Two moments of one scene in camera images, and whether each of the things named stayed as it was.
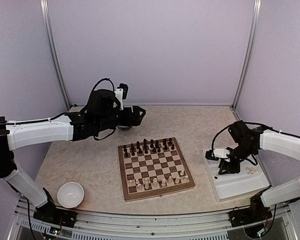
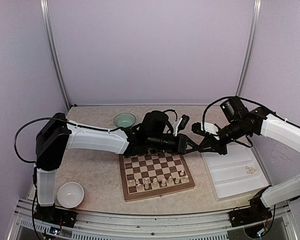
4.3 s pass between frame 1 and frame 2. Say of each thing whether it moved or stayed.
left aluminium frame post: stayed
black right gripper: moved
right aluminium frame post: stayed
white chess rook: stayed
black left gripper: moved
